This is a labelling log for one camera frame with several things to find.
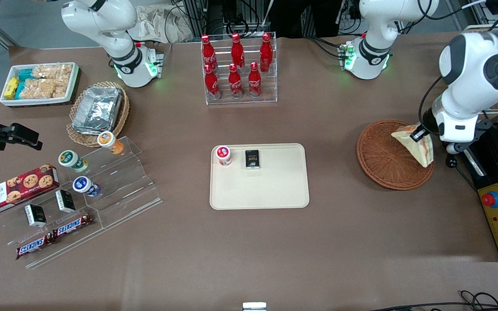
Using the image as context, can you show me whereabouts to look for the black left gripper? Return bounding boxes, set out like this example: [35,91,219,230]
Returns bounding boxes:
[410,107,440,143]

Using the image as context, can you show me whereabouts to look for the triangular sandwich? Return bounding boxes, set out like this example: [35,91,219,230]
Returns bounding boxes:
[391,123,434,168]

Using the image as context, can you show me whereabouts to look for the round brown wicker basket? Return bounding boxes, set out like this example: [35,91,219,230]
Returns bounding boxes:
[356,120,436,191]

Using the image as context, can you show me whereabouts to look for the light woven wicker basket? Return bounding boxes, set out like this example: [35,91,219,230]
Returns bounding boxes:
[66,81,130,148]

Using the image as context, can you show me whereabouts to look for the beige plastic serving tray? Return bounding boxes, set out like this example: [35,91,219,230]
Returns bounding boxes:
[209,143,310,210]

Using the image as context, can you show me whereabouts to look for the yellow snack packet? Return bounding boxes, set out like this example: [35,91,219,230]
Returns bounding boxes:
[4,77,19,99]

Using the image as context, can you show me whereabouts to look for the rice cracker snack pack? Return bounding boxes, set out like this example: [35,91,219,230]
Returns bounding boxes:
[32,64,73,81]
[19,79,68,100]

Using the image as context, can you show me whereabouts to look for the red Walkers cookie box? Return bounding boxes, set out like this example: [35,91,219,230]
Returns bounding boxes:
[0,164,60,217]

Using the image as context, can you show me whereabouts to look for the green-lid small yogurt bottle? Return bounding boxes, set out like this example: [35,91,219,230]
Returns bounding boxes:
[58,150,89,173]

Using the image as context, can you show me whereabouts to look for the white rectangular snack bin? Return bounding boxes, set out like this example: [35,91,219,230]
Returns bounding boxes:
[0,62,80,107]

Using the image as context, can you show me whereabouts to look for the small black snack box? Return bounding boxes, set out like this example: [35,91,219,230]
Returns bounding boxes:
[24,204,47,228]
[55,190,77,213]
[245,149,261,170]

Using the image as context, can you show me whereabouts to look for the black machine housing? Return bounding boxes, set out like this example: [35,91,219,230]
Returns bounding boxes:
[463,123,498,199]

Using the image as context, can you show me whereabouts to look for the blue-lid small yogurt bottle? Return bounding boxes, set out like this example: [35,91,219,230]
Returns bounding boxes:
[72,176,101,197]

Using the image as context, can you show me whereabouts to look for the aluminium foil container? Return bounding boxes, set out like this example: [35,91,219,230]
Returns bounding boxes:
[72,86,123,135]

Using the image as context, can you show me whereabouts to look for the orange-lid small yogurt bottle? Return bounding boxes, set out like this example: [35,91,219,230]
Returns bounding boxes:
[97,131,125,155]

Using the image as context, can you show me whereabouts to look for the Snickers chocolate bar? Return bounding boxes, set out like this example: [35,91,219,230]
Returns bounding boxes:
[53,214,94,239]
[16,233,55,260]

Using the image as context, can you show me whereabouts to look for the clear acrylic step stand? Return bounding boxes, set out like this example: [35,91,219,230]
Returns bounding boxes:
[0,136,163,269]

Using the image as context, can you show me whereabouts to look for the red cola bottle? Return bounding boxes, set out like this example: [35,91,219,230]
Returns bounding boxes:
[231,33,246,72]
[248,62,262,98]
[228,63,243,99]
[259,32,274,73]
[201,35,218,73]
[204,64,221,100]

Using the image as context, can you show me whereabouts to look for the crumpled beige paper bag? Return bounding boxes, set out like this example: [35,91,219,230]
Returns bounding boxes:
[128,4,194,44]

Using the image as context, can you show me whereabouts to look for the clear acrylic bottle rack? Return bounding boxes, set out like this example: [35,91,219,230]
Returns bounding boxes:
[201,32,278,105]

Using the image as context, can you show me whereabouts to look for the red-lid small yogurt bottle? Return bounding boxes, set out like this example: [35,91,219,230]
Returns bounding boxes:
[215,146,233,167]

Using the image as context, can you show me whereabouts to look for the black equipment rack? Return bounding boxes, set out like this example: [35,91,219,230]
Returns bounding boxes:
[180,0,284,38]

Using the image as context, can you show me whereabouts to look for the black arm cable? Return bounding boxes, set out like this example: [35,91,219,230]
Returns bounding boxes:
[418,76,444,135]

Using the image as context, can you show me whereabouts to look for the black power cable with plug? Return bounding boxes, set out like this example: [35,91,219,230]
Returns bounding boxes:
[444,153,479,191]

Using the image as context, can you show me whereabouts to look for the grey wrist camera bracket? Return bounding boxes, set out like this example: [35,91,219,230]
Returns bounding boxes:
[446,120,492,155]

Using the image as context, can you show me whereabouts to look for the black base cables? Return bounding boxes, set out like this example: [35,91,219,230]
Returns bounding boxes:
[304,35,345,60]

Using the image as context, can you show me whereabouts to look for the black floor cables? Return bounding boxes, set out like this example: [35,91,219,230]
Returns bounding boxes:
[369,290,498,311]

